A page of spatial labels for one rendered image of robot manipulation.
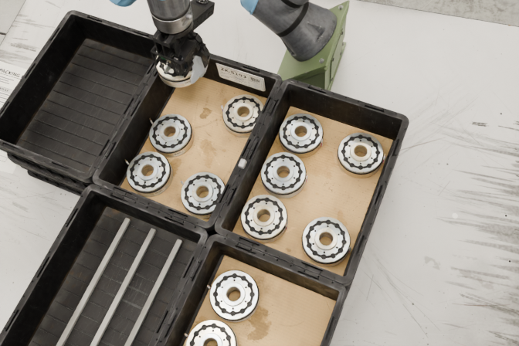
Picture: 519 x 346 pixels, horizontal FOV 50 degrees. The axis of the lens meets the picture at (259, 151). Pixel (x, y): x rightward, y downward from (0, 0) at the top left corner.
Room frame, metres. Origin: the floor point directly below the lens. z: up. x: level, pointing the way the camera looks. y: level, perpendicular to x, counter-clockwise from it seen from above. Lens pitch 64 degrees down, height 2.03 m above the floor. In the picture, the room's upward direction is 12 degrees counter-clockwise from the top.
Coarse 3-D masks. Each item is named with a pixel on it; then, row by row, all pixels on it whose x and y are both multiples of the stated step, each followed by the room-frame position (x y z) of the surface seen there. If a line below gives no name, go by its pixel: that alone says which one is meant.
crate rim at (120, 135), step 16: (240, 64) 0.76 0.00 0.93; (144, 96) 0.73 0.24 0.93; (272, 96) 0.66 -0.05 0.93; (256, 128) 0.58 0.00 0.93; (112, 144) 0.62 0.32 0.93; (96, 176) 0.55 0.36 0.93; (128, 192) 0.49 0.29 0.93; (224, 192) 0.45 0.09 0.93; (160, 208) 0.44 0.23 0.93; (208, 224) 0.38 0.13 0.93
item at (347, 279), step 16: (288, 80) 0.69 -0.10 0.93; (336, 96) 0.62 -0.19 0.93; (272, 112) 0.62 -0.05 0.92; (384, 112) 0.56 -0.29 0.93; (400, 128) 0.51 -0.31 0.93; (256, 144) 0.55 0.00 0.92; (400, 144) 0.47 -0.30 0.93; (240, 176) 0.48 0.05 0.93; (384, 176) 0.41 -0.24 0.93; (384, 192) 0.38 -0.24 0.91; (224, 208) 0.41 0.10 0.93; (368, 224) 0.32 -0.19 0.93; (240, 240) 0.34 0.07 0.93; (288, 256) 0.28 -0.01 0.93; (320, 272) 0.24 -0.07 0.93; (352, 272) 0.23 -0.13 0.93
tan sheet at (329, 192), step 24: (336, 144) 0.55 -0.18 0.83; (384, 144) 0.52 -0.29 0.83; (312, 168) 0.50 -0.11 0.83; (336, 168) 0.49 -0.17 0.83; (264, 192) 0.47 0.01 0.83; (312, 192) 0.44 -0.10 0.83; (336, 192) 0.43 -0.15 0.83; (360, 192) 0.42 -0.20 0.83; (240, 216) 0.42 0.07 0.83; (264, 216) 0.41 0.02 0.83; (288, 216) 0.40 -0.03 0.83; (312, 216) 0.39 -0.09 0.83; (336, 216) 0.38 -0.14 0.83; (360, 216) 0.37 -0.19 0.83; (288, 240) 0.35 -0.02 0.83
